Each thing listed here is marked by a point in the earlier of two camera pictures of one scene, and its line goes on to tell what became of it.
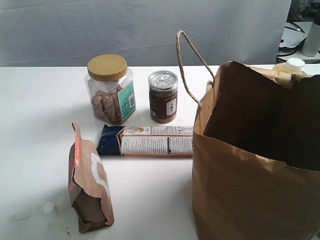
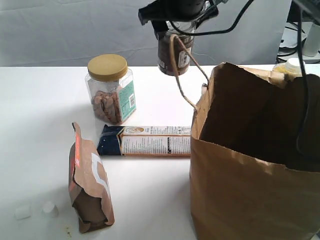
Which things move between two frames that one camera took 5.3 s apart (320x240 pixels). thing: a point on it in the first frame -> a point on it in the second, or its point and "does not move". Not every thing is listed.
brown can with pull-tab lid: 163,90 -> 182,61
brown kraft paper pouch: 89,189 does not move
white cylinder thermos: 311,45 does not move
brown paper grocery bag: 255,151 does not move
